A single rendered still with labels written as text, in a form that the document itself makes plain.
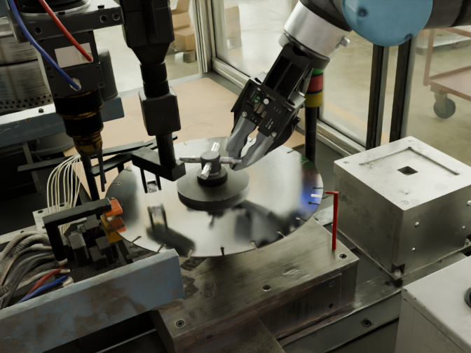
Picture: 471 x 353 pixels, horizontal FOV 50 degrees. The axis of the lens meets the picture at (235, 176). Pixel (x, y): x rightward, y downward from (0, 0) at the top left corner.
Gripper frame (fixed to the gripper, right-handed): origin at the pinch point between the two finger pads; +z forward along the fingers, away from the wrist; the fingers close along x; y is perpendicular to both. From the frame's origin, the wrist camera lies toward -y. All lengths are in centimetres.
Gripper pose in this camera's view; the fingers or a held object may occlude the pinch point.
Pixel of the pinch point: (238, 160)
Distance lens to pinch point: 76.0
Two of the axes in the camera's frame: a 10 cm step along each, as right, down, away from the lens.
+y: -3.3, 3.3, -8.9
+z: -4.7, 7.6, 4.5
